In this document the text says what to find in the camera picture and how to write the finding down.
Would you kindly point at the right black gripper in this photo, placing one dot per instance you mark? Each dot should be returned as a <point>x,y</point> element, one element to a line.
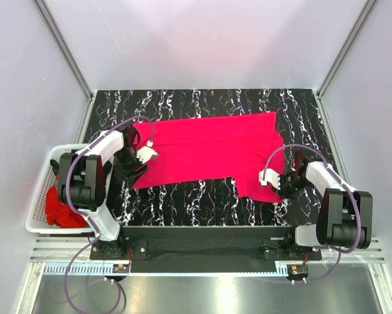
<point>284,193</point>

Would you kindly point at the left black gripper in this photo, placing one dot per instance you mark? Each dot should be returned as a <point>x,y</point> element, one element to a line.
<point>129,176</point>

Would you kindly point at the pink t shirt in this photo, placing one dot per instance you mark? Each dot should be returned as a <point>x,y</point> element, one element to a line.
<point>215,148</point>

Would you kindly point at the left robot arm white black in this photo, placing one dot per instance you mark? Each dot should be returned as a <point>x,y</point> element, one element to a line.
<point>85,177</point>

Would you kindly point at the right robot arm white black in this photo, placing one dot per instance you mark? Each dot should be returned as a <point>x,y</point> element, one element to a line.
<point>345,218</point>

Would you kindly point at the black t shirt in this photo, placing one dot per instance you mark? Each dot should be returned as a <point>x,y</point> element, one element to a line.
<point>55,166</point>

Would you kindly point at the red t shirt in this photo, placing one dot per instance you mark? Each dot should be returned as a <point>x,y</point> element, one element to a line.
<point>59,214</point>

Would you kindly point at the right small connector board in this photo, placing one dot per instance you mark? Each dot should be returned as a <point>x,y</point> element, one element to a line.
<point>299,269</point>

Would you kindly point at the small connector board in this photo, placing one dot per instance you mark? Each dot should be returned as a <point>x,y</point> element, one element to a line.
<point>121,268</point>
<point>299,269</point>

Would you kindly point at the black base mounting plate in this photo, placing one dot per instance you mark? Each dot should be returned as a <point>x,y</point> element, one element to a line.
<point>263,233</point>

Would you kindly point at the left small connector board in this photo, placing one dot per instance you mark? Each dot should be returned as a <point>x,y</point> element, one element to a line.
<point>121,268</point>

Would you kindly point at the white plastic laundry basket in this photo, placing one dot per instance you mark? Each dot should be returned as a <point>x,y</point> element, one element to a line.
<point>36,219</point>

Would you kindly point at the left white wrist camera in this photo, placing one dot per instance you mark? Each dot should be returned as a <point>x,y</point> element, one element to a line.
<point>146,154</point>

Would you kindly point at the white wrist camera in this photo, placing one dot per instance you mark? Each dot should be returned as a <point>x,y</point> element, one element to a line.
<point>146,154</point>
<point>271,179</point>

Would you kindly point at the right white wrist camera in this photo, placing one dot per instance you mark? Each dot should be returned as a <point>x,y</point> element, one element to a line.
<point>271,179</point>

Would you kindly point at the left aluminium frame post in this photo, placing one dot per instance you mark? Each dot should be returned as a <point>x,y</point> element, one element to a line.
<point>58,38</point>

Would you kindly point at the aluminium frame post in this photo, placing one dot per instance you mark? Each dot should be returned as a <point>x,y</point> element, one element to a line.
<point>58,38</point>
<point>352,36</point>

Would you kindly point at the aluminium rail profile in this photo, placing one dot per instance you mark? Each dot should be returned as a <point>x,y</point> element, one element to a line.
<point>62,249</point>

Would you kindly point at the white slotted cable duct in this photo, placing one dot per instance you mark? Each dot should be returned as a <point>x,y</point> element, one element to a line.
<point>266,269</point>

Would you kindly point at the right aluminium frame post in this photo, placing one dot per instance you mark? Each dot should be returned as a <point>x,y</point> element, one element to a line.
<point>352,36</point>

